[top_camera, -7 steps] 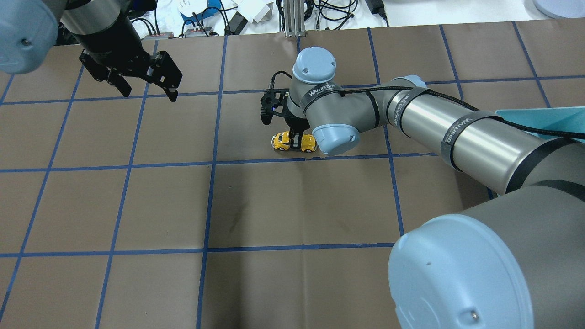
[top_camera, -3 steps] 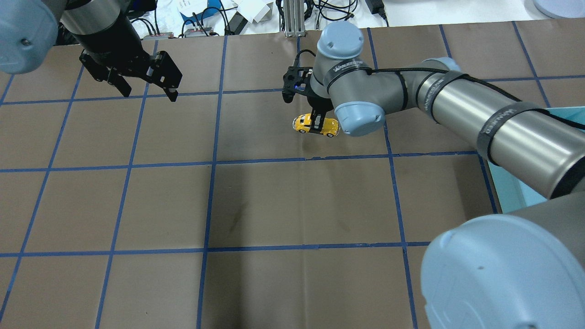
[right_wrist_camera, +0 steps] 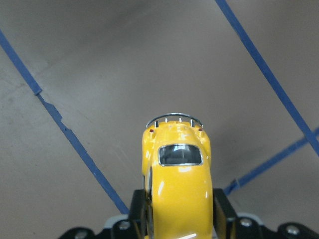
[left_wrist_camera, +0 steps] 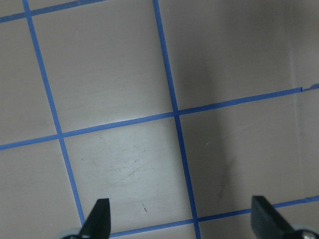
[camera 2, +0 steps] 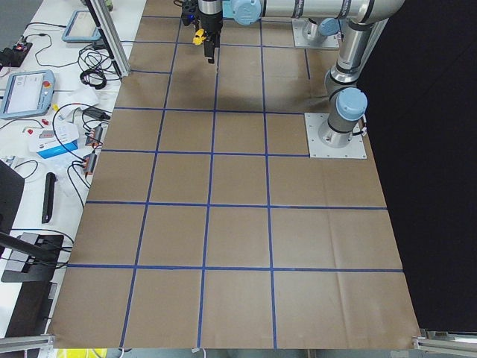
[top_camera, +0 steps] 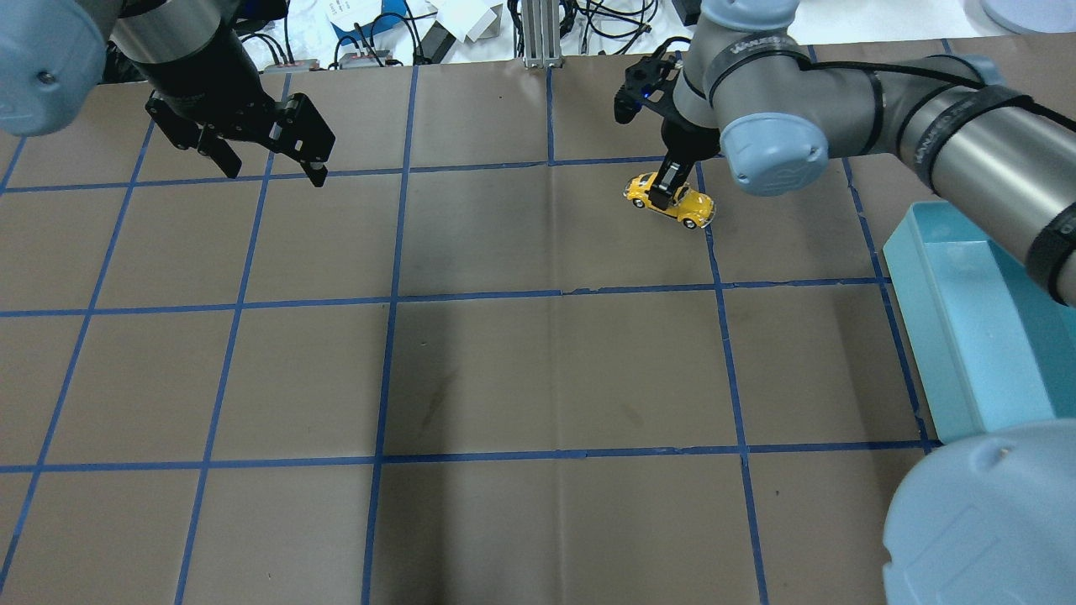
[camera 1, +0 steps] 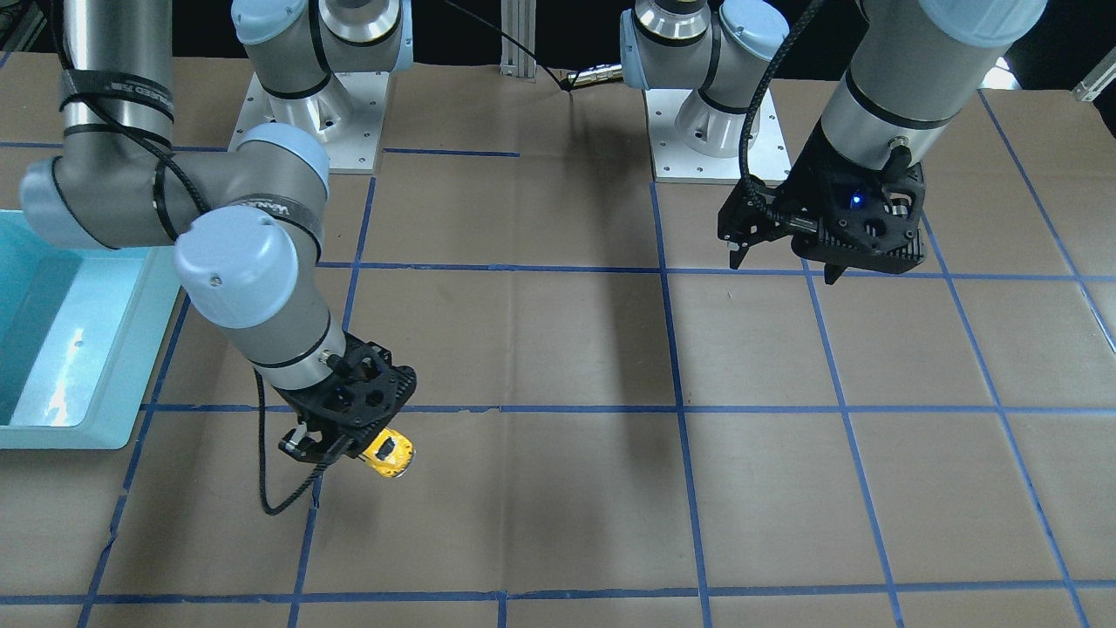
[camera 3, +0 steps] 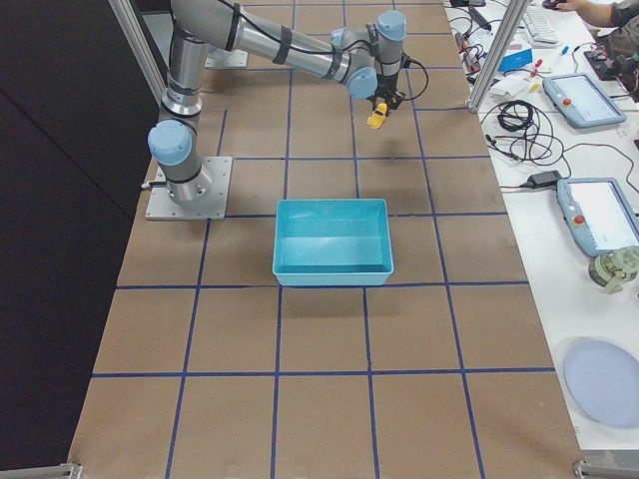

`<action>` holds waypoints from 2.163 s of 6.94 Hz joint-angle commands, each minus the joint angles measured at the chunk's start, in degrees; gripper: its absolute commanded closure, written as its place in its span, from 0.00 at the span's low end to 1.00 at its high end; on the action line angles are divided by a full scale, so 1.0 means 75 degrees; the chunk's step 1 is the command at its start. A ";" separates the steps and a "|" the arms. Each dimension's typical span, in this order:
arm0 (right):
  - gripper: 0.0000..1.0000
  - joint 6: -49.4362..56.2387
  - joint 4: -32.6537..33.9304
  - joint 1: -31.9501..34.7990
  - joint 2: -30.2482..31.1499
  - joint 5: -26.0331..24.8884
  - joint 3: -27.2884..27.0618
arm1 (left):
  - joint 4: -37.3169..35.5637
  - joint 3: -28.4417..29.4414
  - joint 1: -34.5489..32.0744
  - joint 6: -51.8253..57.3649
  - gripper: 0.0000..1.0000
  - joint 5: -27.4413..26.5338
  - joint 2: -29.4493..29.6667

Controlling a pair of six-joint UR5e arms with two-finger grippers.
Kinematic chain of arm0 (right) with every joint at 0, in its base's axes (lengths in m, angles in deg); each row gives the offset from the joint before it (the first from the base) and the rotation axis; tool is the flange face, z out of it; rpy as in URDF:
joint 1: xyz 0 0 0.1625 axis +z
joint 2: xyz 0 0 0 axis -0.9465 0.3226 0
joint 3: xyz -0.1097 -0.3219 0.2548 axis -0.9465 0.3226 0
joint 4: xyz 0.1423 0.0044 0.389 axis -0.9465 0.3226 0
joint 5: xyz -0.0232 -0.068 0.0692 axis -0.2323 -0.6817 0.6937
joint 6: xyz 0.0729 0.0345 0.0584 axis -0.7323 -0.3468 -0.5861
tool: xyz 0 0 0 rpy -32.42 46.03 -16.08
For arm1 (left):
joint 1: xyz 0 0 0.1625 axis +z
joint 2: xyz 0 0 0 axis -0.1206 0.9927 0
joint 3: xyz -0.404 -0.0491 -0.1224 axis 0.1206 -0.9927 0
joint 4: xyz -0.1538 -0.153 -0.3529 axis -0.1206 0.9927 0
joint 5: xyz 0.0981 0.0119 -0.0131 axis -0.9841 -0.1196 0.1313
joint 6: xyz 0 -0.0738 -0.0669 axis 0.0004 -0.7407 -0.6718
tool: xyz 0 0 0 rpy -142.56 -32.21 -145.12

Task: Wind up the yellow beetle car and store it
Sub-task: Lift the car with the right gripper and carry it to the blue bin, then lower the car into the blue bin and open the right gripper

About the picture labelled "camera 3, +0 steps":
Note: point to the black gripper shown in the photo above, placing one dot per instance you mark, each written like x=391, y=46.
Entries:
x=386, y=86

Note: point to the yellow beetle toy car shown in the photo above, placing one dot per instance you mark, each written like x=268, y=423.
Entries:
x=378, y=116

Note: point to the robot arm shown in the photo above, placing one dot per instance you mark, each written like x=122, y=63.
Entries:
x=347, y=58

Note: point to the blue white cardboard box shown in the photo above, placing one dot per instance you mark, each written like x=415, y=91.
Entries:
x=515, y=59

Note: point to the teal plastic bin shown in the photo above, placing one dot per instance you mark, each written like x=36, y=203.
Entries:
x=332, y=242

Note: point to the black power adapter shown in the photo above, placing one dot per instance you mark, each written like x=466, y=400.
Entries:
x=541, y=180

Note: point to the far teach pendant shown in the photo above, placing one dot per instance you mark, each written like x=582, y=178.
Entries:
x=581, y=101

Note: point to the teach pendant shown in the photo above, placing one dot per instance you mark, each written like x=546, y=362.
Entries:
x=581, y=101
x=597, y=214

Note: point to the near teach pendant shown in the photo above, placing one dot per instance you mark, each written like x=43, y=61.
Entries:
x=597, y=214

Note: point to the brown paper table mat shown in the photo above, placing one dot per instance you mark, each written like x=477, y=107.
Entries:
x=362, y=311

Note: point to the light blue plate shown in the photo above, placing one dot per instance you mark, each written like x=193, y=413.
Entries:
x=602, y=378

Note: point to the aluminium frame post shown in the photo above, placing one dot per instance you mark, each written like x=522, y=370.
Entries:
x=501, y=41

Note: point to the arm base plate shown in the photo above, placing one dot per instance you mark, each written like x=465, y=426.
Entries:
x=219, y=59
x=203, y=198

